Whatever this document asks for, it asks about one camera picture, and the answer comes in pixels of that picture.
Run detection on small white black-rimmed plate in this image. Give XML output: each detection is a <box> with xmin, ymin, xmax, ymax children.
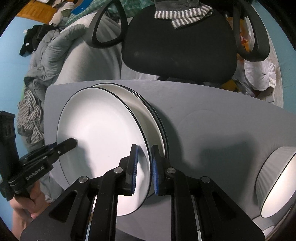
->
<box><xmin>57</xmin><ymin>87</ymin><xmax>151</xmax><ymax>216</ymax></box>

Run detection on person's left forearm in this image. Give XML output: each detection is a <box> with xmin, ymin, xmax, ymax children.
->
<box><xmin>11</xmin><ymin>209</ymin><xmax>33</xmax><ymax>240</ymax></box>

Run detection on person's left hand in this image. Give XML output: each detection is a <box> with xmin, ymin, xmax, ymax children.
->
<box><xmin>9</xmin><ymin>181</ymin><xmax>49</xmax><ymax>220</ymax></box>

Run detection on black-white striped cloth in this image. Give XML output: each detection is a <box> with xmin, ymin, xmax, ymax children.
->
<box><xmin>16</xmin><ymin>87</ymin><xmax>44</xmax><ymax>145</ymax></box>

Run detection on white ribbed bowl far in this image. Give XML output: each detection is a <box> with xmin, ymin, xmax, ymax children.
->
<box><xmin>252</xmin><ymin>215</ymin><xmax>281</xmax><ymax>237</ymax></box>

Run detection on white ribbed bowl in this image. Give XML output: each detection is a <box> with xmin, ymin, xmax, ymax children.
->
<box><xmin>252</xmin><ymin>215</ymin><xmax>281</xmax><ymax>237</ymax></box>
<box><xmin>255</xmin><ymin>147</ymin><xmax>295</xmax><ymax>218</ymax></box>

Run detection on white ribbed bowl near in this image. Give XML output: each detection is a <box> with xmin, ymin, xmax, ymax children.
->
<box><xmin>255</xmin><ymin>147</ymin><xmax>295</xmax><ymax>218</ymax></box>

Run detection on grey puffy jacket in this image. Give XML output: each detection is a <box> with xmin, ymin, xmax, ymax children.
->
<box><xmin>23</xmin><ymin>24</ymin><xmax>86</xmax><ymax>93</ymax></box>

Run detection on white bed mattress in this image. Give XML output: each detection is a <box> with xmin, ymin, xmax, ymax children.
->
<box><xmin>53</xmin><ymin>35</ymin><xmax>158</xmax><ymax>85</ymax></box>

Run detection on large white black-rimmed plate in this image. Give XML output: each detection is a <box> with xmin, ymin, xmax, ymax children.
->
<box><xmin>94</xmin><ymin>83</ymin><xmax>169</xmax><ymax>158</ymax></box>

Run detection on black clothing item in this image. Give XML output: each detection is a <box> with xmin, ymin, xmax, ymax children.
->
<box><xmin>19</xmin><ymin>24</ymin><xmax>60</xmax><ymax>56</ymax></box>

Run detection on orange wooden furniture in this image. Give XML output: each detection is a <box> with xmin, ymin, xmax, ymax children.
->
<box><xmin>16</xmin><ymin>1</ymin><xmax>57</xmax><ymax>24</ymax></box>

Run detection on white plastic bag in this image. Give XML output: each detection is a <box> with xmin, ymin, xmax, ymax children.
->
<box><xmin>232</xmin><ymin>60</ymin><xmax>276</xmax><ymax>97</ymax></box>

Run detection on black office chair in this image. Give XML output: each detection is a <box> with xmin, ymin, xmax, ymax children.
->
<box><xmin>86</xmin><ymin>1</ymin><xmax>270</xmax><ymax>84</ymax></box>

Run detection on dark grey striped-cuff garment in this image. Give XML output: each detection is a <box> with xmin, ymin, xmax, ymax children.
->
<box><xmin>154</xmin><ymin>0</ymin><xmax>214</xmax><ymax>29</ymax></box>

